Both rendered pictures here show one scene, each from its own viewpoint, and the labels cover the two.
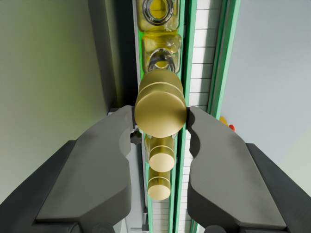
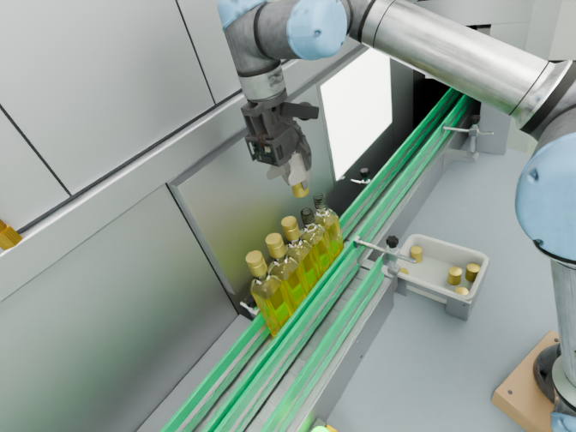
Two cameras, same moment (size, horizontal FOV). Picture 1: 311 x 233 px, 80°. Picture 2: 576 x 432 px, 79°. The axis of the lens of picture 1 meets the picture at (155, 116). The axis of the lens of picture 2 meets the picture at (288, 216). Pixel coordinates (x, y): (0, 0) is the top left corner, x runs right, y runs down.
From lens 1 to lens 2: 73 cm
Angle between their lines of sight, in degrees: 72
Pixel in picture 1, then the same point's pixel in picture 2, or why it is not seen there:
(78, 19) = not seen: hidden behind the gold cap
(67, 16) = (285, 208)
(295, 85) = not seen: outside the picture
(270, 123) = not seen: outside the picture
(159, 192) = (255, 255)
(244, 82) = (394, 409)
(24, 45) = (272, 183)
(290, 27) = (461, 371)
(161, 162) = (273, 237)
